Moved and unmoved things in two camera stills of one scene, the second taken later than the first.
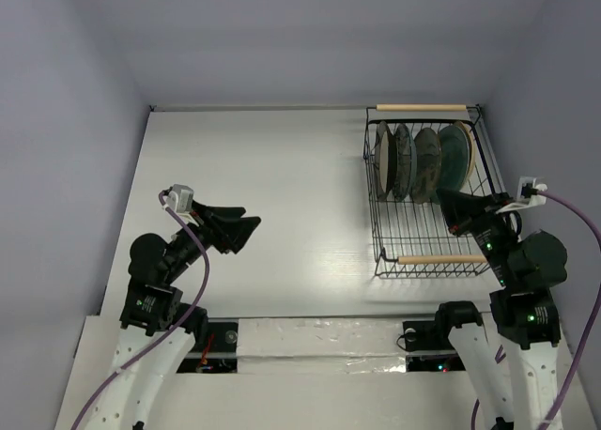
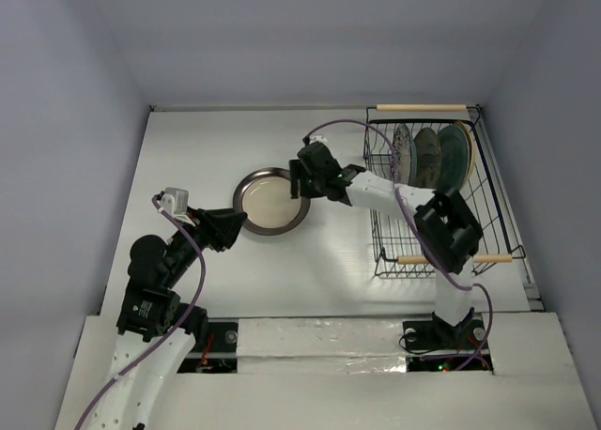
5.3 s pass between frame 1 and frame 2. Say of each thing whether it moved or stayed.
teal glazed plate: stayed
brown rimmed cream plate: moved
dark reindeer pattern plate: stayed
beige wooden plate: stayed
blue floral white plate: stayed
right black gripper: moved
